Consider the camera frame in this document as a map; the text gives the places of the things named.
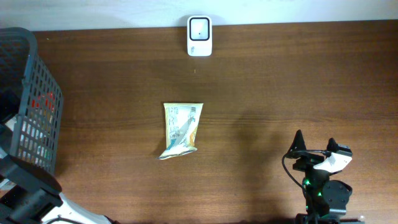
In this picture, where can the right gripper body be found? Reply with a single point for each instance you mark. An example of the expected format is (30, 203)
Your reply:
(313, 177)

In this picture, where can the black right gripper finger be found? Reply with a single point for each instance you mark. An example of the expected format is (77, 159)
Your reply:
(332, 146)
(297, 146)

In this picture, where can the cream snack bag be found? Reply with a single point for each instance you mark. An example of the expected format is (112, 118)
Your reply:
(181, 124)

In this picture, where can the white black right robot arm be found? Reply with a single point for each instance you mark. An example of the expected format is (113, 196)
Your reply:
(325, 204)

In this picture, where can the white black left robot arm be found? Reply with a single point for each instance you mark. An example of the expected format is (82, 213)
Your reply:
(37, 197)

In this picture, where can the white barcode scanner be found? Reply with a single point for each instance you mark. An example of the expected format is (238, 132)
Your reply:
(199, 36)

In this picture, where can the grey plastic mesh basket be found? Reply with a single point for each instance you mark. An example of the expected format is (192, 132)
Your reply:
(31, 101)

